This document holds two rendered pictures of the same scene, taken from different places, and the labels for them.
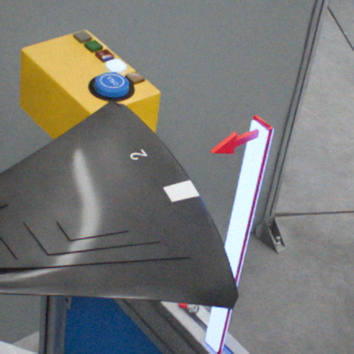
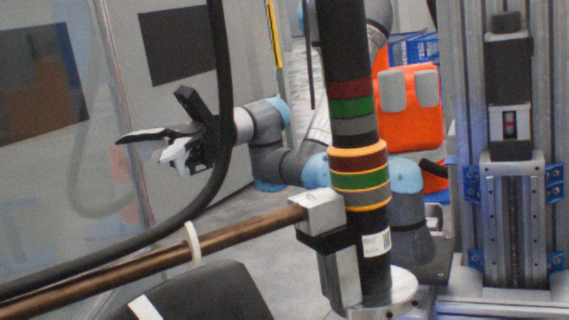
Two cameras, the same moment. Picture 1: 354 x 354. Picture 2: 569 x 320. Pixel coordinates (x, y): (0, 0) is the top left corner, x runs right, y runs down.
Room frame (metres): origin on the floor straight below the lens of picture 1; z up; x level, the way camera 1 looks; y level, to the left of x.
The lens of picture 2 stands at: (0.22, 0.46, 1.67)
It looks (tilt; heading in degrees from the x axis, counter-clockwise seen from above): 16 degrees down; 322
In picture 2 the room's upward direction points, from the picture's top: 9 degrees counter-clockwise
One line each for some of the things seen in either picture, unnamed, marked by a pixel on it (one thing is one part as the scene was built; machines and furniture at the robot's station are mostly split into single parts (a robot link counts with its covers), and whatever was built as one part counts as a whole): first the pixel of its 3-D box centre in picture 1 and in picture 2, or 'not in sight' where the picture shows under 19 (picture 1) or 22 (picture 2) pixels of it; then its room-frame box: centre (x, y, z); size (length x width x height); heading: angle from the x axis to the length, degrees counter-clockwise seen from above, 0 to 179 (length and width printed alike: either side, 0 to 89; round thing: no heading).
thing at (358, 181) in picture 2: not in sight; (359, 172); (0.50, 0.18, 1.54); 0.04 x 0.04 x 0.01
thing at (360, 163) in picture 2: not in sight; (356, 155); (0.50, 0.18, 1.55); 0.04 x 0.04 x 0.01
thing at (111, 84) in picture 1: (111, 85); not in sight; (0.93, 0.09, 1.08); 0.04 x 0.04 x 0.02
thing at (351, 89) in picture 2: not in sight; (349, 85); (0.50, 0.18, 1.60); 0.03 x 0.03 x 0.01
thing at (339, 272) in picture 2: not in sight; (356, 245); (0.50, 0.19, 1.48); 0.09 x 0.07 x 0.10; 79
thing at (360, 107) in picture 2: not in sight; (350, 103); (0.50, 0.18, 1.59); 0.03 x 0.03 x 0.01
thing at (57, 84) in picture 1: (87, 103); not in sight; (0.96, 0.12, 1.02); 0.16 x 0.10 x 0.11; 44
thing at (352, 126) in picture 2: not in sight; (353, 121); (0.50, 0.18, 1.58); 0.03 x 0.03 x 0.01
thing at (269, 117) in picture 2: not in sight; (262, 119); (1.16, -0.23, 1.43); 0.11 x 0.08 x 0.09; 93
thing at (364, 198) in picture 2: not in sight; (361, 188); (0.50, 0.18, 1.53); 0.04 x 0.04 x 0.01
